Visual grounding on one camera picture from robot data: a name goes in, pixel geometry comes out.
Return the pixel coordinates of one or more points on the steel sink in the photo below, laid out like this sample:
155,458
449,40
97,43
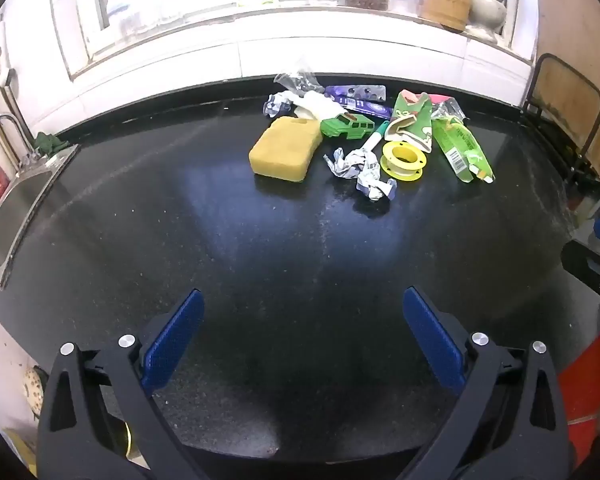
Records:
15,220

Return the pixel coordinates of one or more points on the pink plastic snack packet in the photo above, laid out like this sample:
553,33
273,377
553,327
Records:
447,106

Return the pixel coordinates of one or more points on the steel faucet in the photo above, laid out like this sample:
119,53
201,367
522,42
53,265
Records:
2,119

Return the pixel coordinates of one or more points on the yellow tape spool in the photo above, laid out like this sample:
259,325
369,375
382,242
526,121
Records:
417,162

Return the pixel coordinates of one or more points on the green capped marker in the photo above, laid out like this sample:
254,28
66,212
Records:
375,139

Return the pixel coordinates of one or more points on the white wall socket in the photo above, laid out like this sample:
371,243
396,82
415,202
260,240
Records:
7,77

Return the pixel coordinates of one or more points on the yellow sponge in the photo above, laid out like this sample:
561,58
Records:
282,147

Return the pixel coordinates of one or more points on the stone mortar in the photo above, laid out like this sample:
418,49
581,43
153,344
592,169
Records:
487,10

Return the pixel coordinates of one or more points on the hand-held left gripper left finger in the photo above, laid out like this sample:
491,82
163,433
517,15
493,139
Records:
172,340

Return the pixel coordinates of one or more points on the large printed paper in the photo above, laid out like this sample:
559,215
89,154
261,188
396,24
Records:
357,170

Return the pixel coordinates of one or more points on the clear plastic wrapper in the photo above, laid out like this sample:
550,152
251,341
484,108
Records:
300,81

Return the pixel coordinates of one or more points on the green snack packet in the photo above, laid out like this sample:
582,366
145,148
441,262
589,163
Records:
460,147

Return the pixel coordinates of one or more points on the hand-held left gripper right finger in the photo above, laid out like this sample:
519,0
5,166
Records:
432,340

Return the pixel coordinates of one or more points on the green toy car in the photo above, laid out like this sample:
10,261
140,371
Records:
352,127

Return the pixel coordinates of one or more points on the small crumpled printed paper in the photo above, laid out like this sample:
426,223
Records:
278,102

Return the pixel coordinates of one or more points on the red cabinet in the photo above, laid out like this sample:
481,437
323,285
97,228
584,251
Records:
587,375

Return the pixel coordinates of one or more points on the black metal frame rack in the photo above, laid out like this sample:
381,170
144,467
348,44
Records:
565,100

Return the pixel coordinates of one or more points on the floral ceramic lid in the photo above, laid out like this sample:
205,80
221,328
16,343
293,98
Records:
32,391

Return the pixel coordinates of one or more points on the purple and silver blister pack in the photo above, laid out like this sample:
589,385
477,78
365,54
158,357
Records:
357,92

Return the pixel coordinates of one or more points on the white crumpled tissue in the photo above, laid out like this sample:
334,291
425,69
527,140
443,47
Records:
316,105

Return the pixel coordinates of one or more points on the purple snack wrapper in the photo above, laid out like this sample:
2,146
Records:
371,108

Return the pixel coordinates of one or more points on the crushed green and red carton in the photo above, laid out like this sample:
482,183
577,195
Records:
420,125

